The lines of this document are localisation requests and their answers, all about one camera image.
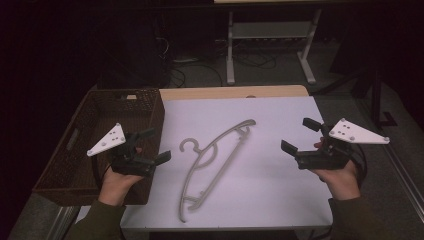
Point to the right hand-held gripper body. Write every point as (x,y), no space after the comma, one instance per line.
(325,160)

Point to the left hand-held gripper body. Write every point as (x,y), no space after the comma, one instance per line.
(131,163)

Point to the grey plastic clothes hanger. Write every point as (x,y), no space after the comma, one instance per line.
(204,151)

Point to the brown woven basket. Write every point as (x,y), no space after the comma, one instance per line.
(83,133)

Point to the person's left hand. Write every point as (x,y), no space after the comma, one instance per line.
(115,188)

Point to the person's right hand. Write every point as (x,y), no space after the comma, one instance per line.
(343,185)

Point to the white table mat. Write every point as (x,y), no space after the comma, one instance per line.
(266,186)

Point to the black metal stand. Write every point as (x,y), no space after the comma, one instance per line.
(376,100)

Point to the wooden table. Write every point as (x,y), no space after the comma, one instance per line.
(216,92)

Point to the white metal desk frame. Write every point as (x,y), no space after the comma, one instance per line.
(266,30)

